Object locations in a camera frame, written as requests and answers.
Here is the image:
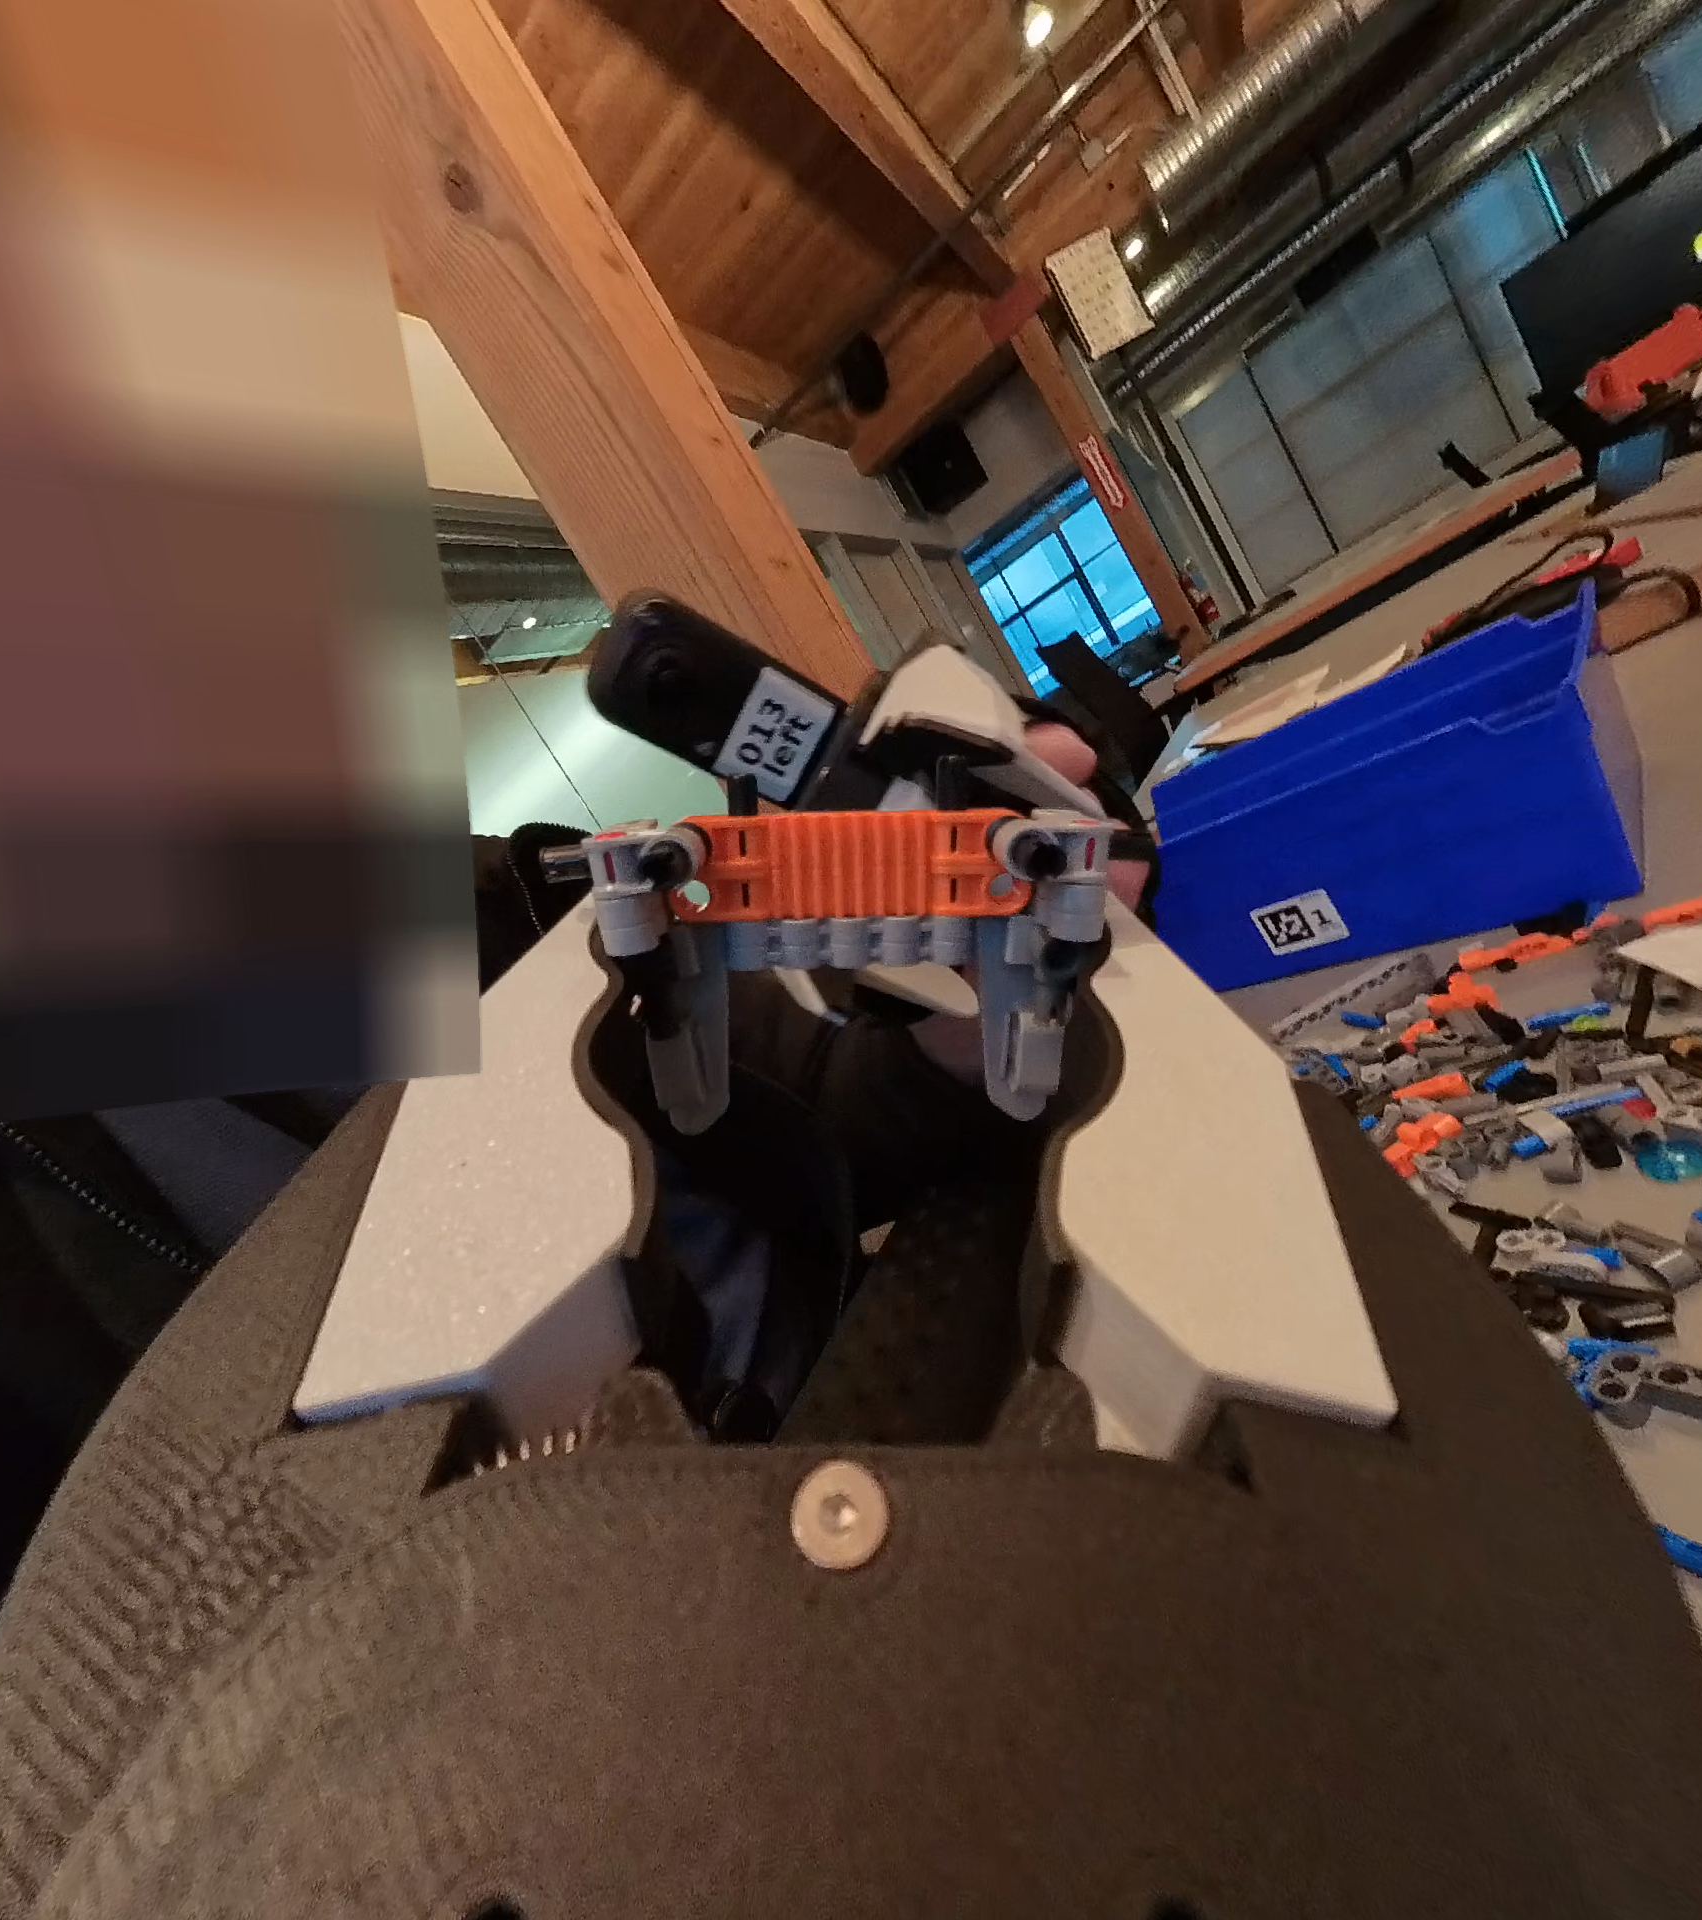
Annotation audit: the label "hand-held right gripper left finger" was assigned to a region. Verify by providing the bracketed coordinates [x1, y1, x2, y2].
[293, 914, 658, 1439]

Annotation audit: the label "pile of loose brick parts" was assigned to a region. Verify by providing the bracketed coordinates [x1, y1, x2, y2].
[1270, 891, 1702, 1580]

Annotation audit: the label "black monitor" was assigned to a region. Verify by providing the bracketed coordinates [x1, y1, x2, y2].
[1503, 150, 1702, 407]

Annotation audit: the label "wooden post with red sign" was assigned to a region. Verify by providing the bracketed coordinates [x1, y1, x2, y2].
[1009, 299, 1215, 647]

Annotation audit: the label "orange grey toy brick assembly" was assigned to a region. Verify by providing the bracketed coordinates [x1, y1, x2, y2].
[542, 806, 1117, 1134]

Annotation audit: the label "blue plastic bin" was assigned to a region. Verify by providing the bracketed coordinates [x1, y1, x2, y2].
[1150, 576, 1646, 992]

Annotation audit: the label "person's left hand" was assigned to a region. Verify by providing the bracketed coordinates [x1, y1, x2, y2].
[1022, 716, 1161, 919]

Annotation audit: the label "loose papers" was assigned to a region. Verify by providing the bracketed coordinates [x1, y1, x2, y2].
[1180, 644, 1409, 751]

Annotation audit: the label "metal ventilation duct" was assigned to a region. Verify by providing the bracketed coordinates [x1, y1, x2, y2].
[1120, 0, 1694, 302]

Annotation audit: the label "orange case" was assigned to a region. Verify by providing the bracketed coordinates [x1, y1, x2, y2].
[1583, 304, 1702, 420]

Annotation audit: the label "hanging wall calendar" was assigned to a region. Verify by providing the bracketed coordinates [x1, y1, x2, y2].
[1042, 228, 1154, 360]

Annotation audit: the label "wooden pillar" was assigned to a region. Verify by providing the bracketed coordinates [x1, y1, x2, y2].
[340, 0, 877, 700]

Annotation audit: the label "black pouch with red handles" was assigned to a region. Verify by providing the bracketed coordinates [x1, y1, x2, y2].
[1450, 524, 1694, 632]

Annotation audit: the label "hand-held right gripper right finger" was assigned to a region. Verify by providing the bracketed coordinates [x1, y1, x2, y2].
[1049, 906, 1399, 1463]

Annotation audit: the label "black wall speaker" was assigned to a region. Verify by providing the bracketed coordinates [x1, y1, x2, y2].
[888, 423, 989, 512]

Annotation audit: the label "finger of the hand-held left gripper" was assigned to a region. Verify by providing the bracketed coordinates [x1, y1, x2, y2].
[859, 636, 1109, 821]
[769, 964, 982, 1031]

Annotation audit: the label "black office chair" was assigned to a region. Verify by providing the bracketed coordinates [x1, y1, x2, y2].
[1047, 630, 1169, 782]

